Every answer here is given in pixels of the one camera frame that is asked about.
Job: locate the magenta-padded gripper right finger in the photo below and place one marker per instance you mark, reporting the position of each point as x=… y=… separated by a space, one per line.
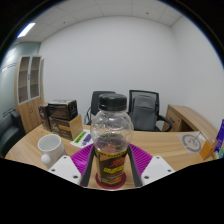
x=158 y=169

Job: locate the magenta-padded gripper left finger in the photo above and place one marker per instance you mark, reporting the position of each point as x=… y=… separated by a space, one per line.
x=65 y=168

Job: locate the clear black-capped drink bottle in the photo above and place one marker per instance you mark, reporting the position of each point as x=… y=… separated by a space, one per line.
x=112 y=133

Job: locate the white ceramic mug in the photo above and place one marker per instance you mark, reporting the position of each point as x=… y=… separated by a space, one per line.
x=50 y=146

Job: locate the kraft cardboard box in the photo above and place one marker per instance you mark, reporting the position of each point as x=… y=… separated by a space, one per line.
x=68 y=128

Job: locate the black mesh office chair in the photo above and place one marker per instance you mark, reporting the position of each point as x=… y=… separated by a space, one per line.
x=163 y=121

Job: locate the flat dark brown box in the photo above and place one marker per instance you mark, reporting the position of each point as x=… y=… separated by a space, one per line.
x=62 y=109

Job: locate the wooden side desk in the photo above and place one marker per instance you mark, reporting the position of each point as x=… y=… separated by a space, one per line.
x=186 y=116

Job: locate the wooden shelf cabinet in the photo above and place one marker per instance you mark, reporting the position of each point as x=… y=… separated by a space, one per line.
x=30 y=115

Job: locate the black leather armchair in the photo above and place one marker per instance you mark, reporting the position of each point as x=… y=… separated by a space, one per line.
x=8 y=135

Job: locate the purple standing card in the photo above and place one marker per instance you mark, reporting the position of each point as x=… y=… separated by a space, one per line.
x=220 y=140

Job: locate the ceiling light panel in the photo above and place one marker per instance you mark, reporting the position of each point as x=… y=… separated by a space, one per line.
x=26 y=30

